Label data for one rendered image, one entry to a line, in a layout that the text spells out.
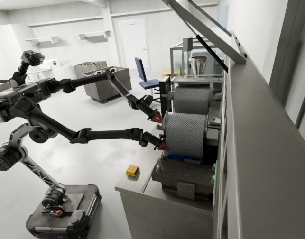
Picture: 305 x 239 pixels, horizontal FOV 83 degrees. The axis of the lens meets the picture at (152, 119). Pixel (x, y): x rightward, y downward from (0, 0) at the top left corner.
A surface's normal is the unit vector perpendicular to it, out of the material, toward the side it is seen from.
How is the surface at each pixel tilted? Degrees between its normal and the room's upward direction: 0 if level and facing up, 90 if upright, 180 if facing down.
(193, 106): 92
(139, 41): 90
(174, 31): 90
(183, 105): 92
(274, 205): 0
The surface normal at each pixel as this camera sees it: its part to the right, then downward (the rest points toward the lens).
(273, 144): -0.10, -0.88
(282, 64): -0.07, 0.48
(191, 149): -0.35, 0.47
